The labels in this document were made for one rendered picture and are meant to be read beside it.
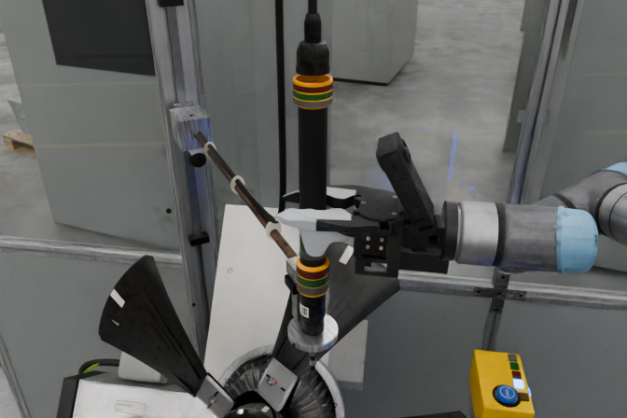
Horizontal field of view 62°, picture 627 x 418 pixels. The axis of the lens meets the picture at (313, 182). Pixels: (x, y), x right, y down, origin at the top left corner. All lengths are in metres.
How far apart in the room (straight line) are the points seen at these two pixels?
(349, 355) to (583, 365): 0.73
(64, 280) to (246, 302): 0.92
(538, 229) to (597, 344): 1.19
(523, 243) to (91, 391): 0.85
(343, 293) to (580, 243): 0.40
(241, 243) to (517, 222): 0.69
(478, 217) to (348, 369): 0.94
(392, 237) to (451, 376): 1.25
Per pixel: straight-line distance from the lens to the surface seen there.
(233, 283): 1.17
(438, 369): 1.82
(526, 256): 0.64
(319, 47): 0.56
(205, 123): 1.18
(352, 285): 0.89
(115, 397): 1.14
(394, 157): 0.58
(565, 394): 1.93
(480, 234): 0.62
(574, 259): 0.65
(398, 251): 0.62
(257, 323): 1.16
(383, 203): 0.63
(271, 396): 0.93
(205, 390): 0.97
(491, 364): 1.27
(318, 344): 0.73
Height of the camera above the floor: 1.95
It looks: 27 degrees down
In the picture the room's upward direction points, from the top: straight up
